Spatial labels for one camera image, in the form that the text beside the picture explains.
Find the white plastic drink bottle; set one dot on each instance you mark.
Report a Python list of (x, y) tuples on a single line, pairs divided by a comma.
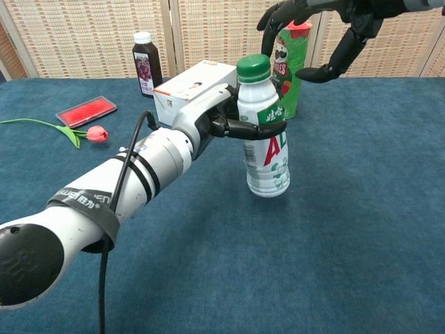
[(267, 174)]

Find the artificial pink tulip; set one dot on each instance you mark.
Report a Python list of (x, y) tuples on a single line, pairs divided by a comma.
[(97, 135)]

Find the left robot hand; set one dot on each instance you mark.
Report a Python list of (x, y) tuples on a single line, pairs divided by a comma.
[(198, 111)]

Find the white cardboard box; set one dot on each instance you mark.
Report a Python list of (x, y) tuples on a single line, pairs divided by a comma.
[(187, 83)]

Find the dark juice bottle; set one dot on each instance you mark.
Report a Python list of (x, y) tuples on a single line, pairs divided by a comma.
[(147, 69)]

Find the woven bamboo folding screen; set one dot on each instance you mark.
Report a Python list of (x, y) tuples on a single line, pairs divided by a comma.
[(87, 35)]

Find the blue felt table cover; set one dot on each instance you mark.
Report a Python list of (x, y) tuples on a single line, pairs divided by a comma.
[(330, 243)]

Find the red ink pad case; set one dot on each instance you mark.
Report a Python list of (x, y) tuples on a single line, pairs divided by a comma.
[(87, 111)]

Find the green Pringles can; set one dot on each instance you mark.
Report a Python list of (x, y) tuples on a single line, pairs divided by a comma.
[(295, 87)]

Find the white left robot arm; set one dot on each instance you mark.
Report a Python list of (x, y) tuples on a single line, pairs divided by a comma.
[(87, 188)]

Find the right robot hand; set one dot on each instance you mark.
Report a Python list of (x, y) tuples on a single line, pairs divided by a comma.
[(361, 17)]

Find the green screw bottle cap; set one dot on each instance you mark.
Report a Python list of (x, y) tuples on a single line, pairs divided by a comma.
[(253, 67)]

